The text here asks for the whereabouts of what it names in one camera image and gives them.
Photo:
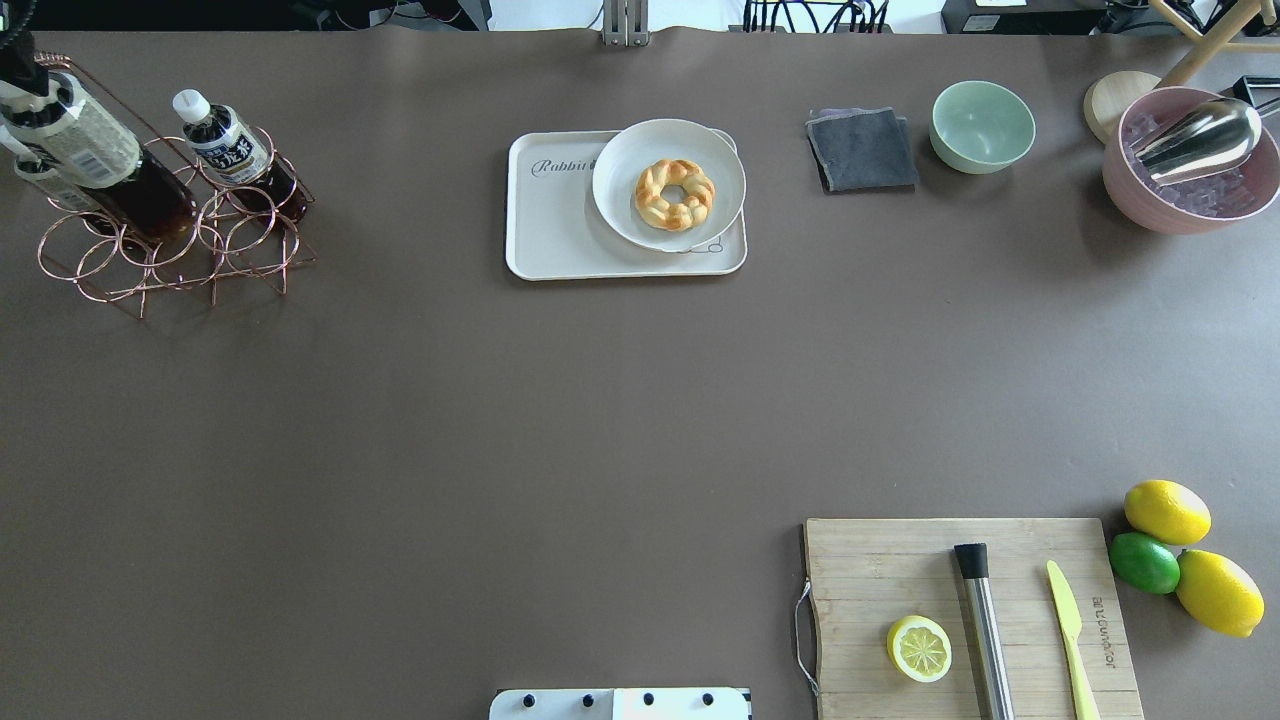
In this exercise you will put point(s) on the whole lemon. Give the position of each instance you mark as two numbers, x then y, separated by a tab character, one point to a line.
1167	511
1219	593

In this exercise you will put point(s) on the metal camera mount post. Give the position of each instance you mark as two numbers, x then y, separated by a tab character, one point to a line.
625	23

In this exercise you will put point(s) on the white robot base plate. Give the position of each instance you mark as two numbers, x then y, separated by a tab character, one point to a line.
716	702

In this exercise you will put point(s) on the white round plate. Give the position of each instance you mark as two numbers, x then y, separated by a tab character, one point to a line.
635	148

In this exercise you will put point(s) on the tea bottle dark label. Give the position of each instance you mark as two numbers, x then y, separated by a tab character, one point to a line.
238	157

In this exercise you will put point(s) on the green lime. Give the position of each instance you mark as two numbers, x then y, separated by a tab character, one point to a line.
1144	562

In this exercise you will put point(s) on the copper wire bottle rack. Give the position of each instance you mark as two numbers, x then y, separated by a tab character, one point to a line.
229	240

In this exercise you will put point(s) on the tea bottle rear left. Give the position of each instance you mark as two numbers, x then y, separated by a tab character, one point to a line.
36	171

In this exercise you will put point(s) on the pink ice bowl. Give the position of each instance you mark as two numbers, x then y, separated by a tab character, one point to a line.
1243	193

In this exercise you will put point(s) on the grey folded cloth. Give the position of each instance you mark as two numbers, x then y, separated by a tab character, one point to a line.
861	149

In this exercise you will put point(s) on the half lemon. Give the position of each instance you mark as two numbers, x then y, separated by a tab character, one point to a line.
919	648

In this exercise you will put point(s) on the yellow plastic knife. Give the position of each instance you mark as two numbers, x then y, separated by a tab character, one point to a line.
1071	625

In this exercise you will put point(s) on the steel muddler black tip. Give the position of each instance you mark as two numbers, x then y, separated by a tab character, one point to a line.
972	562

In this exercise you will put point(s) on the pale green bowl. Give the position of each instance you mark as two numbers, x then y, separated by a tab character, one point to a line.
979	127

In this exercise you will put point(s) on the cream rectangular tray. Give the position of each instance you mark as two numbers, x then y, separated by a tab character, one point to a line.
555	233

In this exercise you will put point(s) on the tea bottle white label front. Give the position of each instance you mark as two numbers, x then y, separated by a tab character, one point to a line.
70	129

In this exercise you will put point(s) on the round wooden lid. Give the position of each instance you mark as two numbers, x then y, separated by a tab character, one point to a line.
1107	99

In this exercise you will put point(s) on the upper whole lemon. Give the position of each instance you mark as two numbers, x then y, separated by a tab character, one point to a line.
1167	511

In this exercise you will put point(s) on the bamboo cutting board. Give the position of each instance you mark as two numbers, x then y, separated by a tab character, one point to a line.
868	573

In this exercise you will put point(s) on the metal ice scoop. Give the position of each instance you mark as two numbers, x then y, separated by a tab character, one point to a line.
1217	135

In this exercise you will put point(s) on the braided ring bread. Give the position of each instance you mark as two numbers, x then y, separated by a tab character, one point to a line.
674	195

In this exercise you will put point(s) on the wooden stand legs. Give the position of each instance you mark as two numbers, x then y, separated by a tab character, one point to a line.
1221	38

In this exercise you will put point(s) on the lower whole lemon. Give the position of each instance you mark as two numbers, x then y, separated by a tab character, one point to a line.
1219	593

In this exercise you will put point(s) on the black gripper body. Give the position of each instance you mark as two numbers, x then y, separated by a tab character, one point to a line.
23	67

